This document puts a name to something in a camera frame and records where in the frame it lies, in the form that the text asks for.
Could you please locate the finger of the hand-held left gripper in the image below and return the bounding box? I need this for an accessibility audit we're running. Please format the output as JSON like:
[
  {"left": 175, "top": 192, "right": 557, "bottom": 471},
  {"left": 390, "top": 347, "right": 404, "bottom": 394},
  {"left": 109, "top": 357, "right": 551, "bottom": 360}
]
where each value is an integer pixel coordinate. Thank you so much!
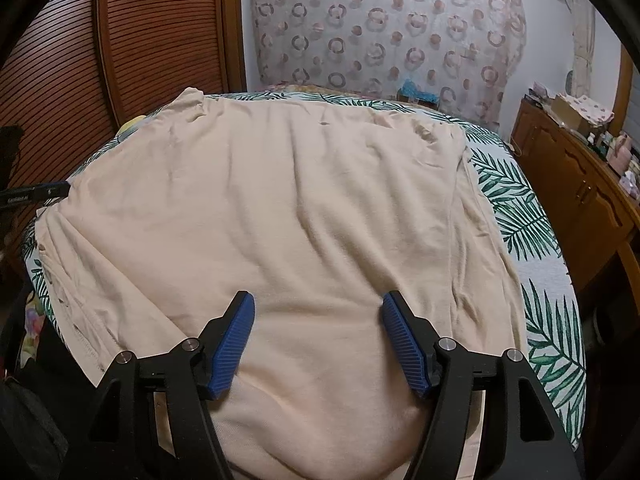
[{"left": 0, "top": 182, "right": 72, "bottom": 212}]

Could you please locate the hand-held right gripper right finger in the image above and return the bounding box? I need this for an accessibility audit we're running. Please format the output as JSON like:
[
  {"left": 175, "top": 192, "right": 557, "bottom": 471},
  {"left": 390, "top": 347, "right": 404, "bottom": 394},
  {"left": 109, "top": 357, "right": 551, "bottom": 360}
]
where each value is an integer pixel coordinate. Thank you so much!
[{"left": 381, "top": 290, "right": 583, "bottom": 480}]

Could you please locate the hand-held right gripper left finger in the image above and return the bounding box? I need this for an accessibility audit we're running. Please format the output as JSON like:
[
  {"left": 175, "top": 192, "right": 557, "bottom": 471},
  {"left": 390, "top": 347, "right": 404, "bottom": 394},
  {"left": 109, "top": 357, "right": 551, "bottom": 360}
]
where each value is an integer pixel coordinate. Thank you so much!
[{"left": 57, "top": 290, "right": 257, "bottom": 480}]

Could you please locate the beige printed t-shirt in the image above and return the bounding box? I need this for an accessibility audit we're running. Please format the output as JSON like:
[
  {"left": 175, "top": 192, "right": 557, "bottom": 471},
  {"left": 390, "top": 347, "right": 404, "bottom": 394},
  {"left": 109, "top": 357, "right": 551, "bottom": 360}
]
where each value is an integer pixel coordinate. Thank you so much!
[{"left": 32, "top": 87, "right": 526, "bottom": 480}]

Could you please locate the wooden louvered door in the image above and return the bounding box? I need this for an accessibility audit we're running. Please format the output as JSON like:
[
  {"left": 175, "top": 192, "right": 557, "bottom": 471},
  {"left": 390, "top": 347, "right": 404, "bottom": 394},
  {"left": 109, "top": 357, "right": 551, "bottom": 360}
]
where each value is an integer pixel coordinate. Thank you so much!
[{"left": 0, "top": 0, "right": 246, "bottom": 241}]

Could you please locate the palm leaf print bed sheet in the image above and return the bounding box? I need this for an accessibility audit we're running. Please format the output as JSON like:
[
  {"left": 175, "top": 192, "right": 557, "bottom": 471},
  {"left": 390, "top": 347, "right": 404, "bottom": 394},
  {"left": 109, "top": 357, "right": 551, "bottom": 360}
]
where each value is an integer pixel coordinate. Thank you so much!
[{"left": 22, "top": 90, "right": 586, "bottom": 451}]

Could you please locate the wooden cabinet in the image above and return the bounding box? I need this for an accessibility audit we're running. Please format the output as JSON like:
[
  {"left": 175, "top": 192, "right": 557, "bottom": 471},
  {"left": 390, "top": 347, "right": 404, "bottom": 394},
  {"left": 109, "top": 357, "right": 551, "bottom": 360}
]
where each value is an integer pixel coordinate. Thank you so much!
[{"left": 510, "top": 97, "right": 640, "bottom": 291}]

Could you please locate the teal fluffy item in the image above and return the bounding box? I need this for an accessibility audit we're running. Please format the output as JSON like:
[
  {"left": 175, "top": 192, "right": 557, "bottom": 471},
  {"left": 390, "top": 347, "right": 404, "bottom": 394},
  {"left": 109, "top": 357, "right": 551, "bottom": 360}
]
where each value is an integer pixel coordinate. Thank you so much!
[{"left": 399, "top": 79, "right": 439, "bottom": 106}]

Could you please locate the cardboard box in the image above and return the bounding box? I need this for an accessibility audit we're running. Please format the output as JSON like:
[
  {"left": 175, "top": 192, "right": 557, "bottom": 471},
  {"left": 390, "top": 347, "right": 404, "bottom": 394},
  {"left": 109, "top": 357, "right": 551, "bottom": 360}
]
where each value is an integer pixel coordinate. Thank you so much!
[{"left": 542, "top": 95, "right": 596, "bottom": 137}]

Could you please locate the pink bottle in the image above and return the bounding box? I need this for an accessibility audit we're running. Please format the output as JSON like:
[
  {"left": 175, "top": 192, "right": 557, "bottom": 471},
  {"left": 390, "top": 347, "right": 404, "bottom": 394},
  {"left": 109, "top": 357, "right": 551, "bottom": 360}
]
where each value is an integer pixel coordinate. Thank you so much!
[{"left": 612, "top": 132, "right": 634, "bottom": 171}]

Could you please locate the floral cloth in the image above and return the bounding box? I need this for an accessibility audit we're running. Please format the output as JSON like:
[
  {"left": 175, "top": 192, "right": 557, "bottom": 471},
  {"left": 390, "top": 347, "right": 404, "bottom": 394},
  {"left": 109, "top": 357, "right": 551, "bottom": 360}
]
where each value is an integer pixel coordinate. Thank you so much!
[{"left": 555, "top": 91, "right": 616, "bottom": 123}]

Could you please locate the circle pattern sheer curtain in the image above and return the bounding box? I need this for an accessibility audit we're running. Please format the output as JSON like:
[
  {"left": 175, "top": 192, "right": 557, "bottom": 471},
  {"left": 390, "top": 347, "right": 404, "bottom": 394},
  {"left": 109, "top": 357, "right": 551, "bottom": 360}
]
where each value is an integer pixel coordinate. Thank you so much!
[{"left": 250, "top": 0, "right": 528, "bottom": 126}]

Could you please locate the white lace curtain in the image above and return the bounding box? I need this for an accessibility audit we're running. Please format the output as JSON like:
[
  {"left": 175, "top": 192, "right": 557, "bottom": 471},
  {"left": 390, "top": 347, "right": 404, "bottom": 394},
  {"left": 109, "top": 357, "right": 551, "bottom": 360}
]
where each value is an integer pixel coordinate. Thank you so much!
[{"left": 570, "top": 0, "right": 597, "bottom": 97}]

